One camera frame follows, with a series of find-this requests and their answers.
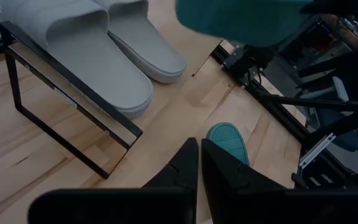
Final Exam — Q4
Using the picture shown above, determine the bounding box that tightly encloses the black metal wooden shelf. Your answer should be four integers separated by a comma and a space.
0, 20, 144, 180

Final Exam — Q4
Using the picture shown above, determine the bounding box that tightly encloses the silver aluminium bracket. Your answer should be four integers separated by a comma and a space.
298, 133, 337, 170

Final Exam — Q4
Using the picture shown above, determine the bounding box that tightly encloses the teal rubber slide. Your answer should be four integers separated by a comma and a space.
206, 121, 250, 167
175, 0, 314, 47

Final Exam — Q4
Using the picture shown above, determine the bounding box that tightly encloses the blue office chair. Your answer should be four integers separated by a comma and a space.
314, 76, 358, 174

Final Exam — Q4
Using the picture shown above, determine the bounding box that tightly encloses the light grey rubber slide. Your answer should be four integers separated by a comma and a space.
92, 0, 188, 84
0, 0, 154, 120

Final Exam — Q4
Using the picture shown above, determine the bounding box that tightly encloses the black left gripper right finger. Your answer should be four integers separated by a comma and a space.
201, 139, 288, 224

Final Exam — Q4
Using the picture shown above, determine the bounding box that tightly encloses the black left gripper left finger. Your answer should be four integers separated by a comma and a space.
140, 138, 199, 191

